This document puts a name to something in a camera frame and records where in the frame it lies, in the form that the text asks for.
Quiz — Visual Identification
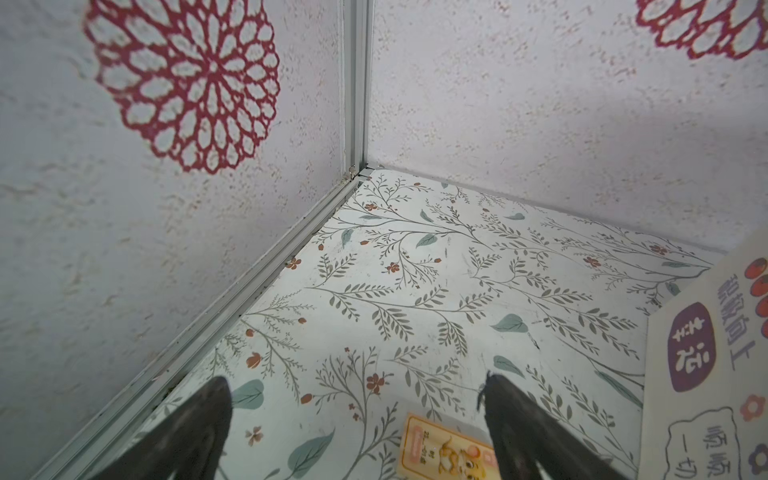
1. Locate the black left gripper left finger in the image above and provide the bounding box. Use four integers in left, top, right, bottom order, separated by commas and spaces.
94, 376, 233, 480

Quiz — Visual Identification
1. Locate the small orange tiger sticker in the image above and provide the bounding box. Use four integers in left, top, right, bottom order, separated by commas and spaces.
396, 414, 501, 480

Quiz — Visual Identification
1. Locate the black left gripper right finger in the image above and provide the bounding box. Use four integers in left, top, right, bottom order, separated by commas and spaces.
477, 373, 623, 480

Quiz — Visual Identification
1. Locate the white printed paper bag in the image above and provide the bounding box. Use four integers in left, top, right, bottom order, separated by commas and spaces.
638, 228, 767, 479

